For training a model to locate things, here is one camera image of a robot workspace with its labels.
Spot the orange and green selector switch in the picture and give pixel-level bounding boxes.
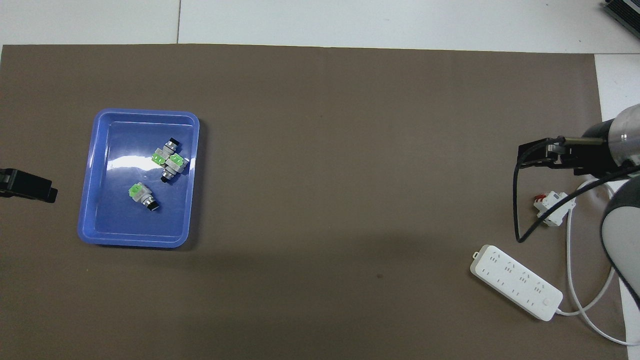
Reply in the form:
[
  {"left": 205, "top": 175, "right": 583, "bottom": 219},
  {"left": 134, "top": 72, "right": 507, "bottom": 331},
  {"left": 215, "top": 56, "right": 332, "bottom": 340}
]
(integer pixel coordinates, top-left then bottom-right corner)
[{"left": 128, "top": 182, "right": 161, "bottom": 212}]

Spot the white red circuit breaker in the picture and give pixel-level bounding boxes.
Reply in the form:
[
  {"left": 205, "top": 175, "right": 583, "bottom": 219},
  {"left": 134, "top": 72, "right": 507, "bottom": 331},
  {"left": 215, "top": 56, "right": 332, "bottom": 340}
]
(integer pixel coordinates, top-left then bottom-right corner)
[{"left": 532, "top": 191, "right": 571, "bottom": 227}]

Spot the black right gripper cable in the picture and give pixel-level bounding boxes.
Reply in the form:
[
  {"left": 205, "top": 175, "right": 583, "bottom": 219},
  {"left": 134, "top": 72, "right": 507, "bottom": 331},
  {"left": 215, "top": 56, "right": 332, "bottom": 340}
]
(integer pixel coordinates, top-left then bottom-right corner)
[{"left": 513, "top": 136, "right": 640, "bottom": 245}]

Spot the grey ribbed device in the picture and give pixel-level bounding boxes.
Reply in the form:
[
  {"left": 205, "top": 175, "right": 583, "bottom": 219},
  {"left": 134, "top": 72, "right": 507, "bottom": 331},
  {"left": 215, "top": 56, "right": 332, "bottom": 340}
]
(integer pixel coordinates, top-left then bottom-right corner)
[{"left": 601, "top": 0, "right": 640, "bottom": 34}]

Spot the green grey selector switch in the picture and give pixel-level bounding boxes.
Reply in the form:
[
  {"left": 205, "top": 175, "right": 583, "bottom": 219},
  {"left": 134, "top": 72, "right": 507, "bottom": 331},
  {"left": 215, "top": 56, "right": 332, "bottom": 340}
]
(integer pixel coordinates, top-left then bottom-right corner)
[
  {"left": 160, "top": 154, "right": 190, "bottom": 184},
  {"left": 151, "top": 137, "right": 181, "bottom": 165}
]

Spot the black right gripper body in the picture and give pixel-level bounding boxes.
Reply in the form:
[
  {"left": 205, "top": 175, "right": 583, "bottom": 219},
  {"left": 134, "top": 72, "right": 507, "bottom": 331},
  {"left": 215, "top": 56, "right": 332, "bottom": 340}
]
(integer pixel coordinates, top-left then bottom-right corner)
[{"left": 579, "top": 120, "right": 619, "bottom": 177}]

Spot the white power strip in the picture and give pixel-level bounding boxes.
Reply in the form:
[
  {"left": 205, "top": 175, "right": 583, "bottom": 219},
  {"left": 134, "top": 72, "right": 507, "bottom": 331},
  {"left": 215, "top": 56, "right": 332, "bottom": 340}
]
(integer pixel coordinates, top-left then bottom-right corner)
[{"left": 469, "top": 244, "right": 564, "bottom": 322}]

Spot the white power cable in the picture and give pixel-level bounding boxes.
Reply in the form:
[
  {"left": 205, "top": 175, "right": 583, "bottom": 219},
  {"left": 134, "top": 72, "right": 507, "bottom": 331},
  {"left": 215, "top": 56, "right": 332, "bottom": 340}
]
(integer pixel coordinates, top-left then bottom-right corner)
[{"left": 555, "top": 178, "right": 640, "bottom": 347}]

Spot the blue plastic tray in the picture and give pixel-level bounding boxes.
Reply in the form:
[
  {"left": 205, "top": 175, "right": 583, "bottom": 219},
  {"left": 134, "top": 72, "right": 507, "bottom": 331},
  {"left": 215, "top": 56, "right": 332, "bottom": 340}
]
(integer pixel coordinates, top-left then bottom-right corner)
[{"left": 77, "top": 109, "right": 201, "bottom": 249}]

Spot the brown table mat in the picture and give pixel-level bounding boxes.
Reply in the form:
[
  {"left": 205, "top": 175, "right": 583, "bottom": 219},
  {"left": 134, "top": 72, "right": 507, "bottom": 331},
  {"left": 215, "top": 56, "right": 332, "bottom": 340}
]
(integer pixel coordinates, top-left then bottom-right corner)
[{"left": 0, "top": 44, "right": 628, "bottom": 360}]

